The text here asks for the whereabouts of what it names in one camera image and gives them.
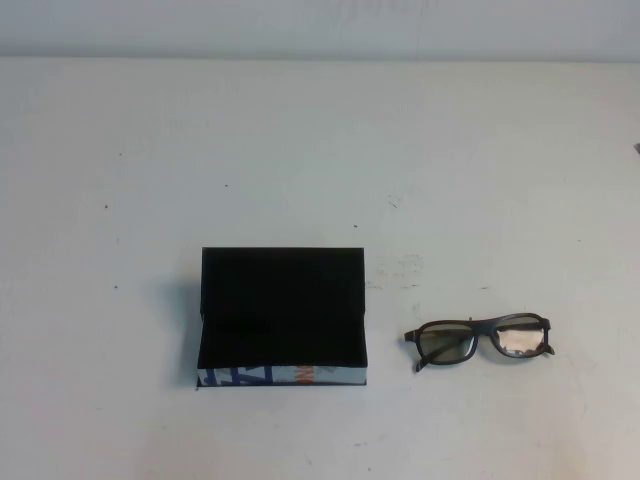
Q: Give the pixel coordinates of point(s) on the black printed glasses case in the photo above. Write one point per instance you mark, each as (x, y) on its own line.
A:
(282, 300)

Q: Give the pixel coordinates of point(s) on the dark-framed glasses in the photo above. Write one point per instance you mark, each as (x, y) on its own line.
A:
(440, 342)

